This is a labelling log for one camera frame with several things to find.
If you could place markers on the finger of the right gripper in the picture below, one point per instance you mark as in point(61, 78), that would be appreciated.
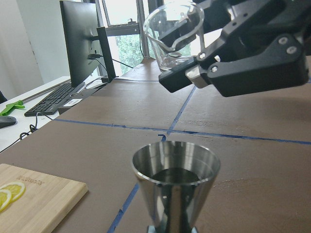
point(184, 22)

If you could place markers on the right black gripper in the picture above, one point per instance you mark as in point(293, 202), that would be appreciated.
point(281, 65)

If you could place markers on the clear glass measuring cup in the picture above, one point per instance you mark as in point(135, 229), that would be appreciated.
point(165, 60)

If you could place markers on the steel jigger shaker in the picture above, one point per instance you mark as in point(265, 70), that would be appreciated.
point(175, 179)

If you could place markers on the black monitor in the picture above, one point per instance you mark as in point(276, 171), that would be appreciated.
point(80, 30)

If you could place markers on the black computer box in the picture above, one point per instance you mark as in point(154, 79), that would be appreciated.
point(76, 98)

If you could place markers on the black keyboard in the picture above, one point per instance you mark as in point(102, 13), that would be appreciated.
point(50, 104)

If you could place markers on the green plastic tool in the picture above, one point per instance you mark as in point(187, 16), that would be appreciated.
point(11, 107)

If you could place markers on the black computer mouse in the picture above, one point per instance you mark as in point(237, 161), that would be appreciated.
point(6, 121)

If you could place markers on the bamboo cutting board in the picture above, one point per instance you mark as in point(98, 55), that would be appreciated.
point(46, 201)

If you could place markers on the lemon slice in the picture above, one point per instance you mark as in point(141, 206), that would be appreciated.
point(16, 188)
point(5, 199)

